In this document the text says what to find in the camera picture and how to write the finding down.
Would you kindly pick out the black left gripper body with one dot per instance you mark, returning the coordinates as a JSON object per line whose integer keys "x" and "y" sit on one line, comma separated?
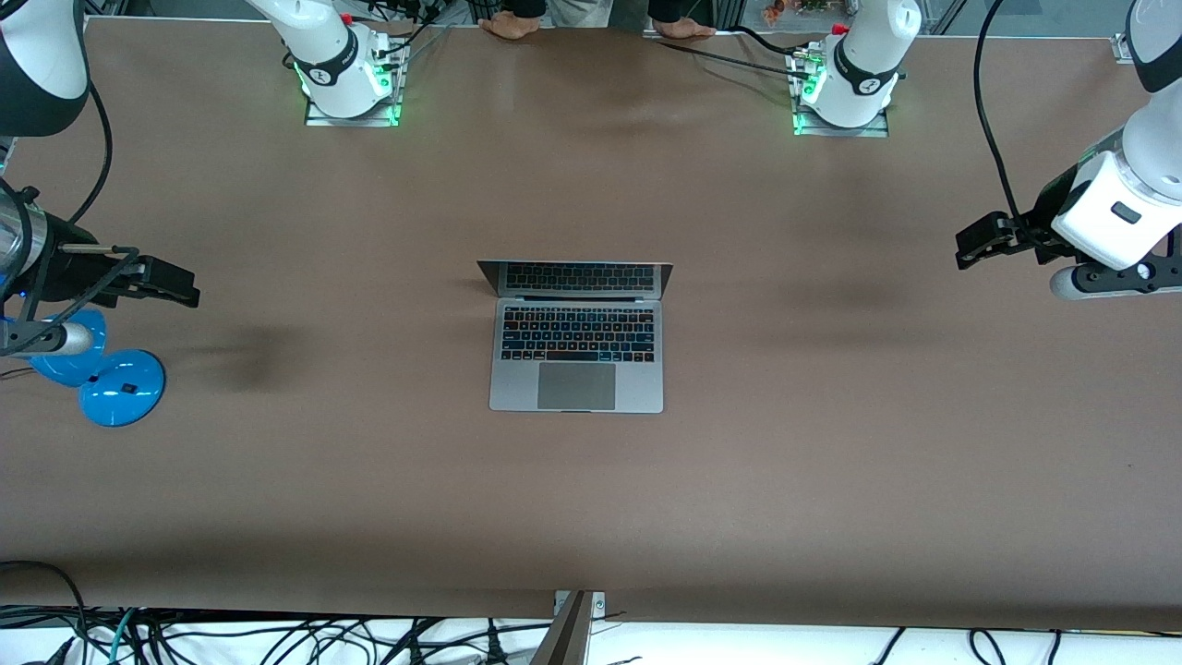
{"x": 1042, "y": 224}

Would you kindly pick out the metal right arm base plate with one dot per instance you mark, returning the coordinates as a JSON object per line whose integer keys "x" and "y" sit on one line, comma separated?
{"x": 319, "y": 120}

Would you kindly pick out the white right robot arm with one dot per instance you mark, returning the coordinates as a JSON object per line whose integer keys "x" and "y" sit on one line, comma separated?
{"x": 332, "y": 55}

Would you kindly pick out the blue desk lamp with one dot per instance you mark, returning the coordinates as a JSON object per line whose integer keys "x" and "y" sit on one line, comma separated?
{"x": 120, "y": 390}

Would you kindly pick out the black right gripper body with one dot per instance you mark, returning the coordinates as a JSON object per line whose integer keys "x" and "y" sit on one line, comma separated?
{"x": 66, "y": 273}

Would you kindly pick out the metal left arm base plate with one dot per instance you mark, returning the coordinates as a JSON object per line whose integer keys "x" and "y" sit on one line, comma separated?
{"x": 873, "y": 131}

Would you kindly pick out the aluminium frame profile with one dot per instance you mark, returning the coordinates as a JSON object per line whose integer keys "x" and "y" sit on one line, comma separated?
{"x": 1125, "y": 48}

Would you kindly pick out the grey laptop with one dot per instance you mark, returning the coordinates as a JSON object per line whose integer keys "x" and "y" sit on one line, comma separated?
{"x": 577, "y": 356}

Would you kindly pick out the aluminium profile post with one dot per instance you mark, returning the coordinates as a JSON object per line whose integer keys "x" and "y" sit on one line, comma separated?
{"x": 565, "y": 637}

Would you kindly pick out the person left hand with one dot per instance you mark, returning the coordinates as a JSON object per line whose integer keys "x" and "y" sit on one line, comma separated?
{"x": 685, "y": 30}

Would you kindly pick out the person left forearm dark sleeve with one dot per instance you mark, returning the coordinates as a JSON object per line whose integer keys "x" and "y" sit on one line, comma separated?
{"x": 679, "y": 9}

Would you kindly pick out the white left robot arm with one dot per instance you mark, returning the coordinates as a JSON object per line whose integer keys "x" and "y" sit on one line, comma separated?
{"x": 863, "y": 55}

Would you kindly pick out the person right forearm dark sleeve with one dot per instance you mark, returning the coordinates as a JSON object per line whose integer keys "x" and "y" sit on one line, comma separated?
{"x": 524, "y": 7}

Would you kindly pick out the person beige clothing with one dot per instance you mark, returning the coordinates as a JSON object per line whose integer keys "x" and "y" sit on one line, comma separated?
{"x": 580, "y": 11}

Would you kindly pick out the small metal bracket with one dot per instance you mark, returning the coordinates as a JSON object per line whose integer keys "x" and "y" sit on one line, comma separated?
{"x": 598, "y": 605}

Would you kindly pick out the person right hand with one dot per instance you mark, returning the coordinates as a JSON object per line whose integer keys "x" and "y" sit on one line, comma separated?
{"x": 510, "y": 26}

